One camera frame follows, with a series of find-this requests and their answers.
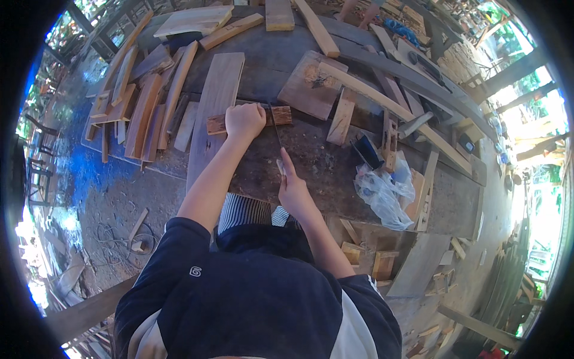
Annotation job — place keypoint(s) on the person's left hand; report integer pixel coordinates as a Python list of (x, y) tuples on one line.
[(244, 121)]

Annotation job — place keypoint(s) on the person's right hand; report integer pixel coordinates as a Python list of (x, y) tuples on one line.
[(295, 193)]

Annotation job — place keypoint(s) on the hand saw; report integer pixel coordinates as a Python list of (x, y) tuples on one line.
[(274, 130)]

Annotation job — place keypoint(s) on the reddish wood block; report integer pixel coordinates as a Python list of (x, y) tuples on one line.
[(280, 115)]

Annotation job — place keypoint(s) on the long wide wood plank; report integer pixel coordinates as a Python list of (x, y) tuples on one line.
[(214, 98)]

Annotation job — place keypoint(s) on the square board with dark stain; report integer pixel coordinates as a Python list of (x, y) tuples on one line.
[(309, 85)]

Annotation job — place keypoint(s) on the small wooden stool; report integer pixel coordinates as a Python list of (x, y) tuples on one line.
[(384, 264), (351, 252)]

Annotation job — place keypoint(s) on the clear plastic bag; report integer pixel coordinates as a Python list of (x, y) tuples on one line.
[(383, 197)]

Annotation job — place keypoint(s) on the short light wood plank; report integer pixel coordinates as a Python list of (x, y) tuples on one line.
[(341, 116)]

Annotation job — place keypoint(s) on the notched light wood bar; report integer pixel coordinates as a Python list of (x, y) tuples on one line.
[(231, 31)]

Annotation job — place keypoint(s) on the pile of wood planks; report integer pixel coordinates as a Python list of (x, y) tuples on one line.
[(139, 103)]

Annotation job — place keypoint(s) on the thick short wood plank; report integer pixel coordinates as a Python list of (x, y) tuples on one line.
[(279, 15)]

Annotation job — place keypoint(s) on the wide pale wood board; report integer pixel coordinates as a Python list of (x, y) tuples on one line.
[(195, 21)]

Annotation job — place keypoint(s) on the person's body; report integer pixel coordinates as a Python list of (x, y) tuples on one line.
[(251, 296)]

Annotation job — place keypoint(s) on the narrow light wood batten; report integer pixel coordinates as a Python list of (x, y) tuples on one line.
[(317, 29)]

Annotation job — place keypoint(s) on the long light wood strip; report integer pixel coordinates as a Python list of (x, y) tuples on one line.
[(381, 101)]

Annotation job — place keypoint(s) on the thin upright wood slat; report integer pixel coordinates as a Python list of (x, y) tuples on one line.
[(427, 193)]

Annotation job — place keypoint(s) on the grey flat board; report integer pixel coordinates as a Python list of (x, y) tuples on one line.
[(419, 264)]

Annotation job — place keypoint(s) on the long grey wood beam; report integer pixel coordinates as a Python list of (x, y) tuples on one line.
[(421, 83)]

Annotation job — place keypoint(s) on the heap of wood offcuts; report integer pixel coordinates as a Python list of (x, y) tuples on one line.
[(441, 314)]

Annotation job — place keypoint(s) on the dark wooden chair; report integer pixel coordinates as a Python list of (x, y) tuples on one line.
[(42, 166)]

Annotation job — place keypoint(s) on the brown wood beam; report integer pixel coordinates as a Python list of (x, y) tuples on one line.
[(89, 309)]

